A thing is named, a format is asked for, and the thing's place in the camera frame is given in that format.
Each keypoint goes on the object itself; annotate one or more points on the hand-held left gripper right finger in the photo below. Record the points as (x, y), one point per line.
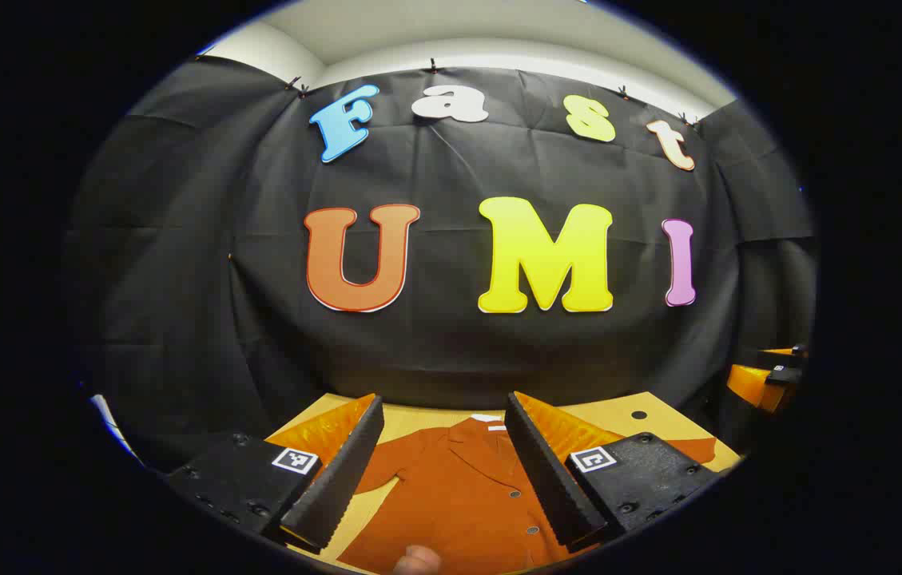
(546, 479)

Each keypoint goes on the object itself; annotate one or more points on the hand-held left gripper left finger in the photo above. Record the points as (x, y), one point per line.
(339, 479)

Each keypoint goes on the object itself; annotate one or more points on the orange button-up shirt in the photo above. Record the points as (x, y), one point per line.
(458, 495)

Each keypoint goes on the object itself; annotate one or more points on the black backdrop cloth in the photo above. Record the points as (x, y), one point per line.
(435, 351)

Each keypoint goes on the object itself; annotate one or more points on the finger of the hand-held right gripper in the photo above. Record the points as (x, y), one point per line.
(746, 385)
(782, 355)

